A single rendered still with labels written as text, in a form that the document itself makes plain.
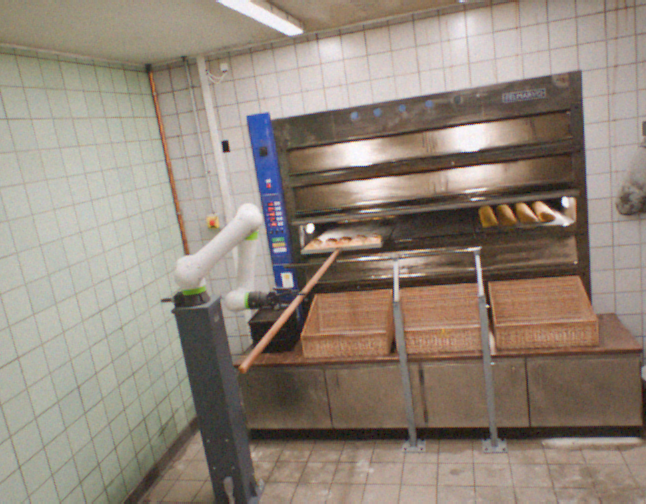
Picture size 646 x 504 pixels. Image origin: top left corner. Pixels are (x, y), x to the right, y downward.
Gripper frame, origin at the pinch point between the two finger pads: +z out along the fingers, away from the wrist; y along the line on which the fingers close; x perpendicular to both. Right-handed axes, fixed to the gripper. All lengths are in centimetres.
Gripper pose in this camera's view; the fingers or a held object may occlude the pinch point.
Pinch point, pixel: (300, 297)
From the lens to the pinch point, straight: 267.3
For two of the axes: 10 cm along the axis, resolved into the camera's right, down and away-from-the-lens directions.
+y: 1.4, 9.7, 2.2
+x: -2.1, 2.4, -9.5
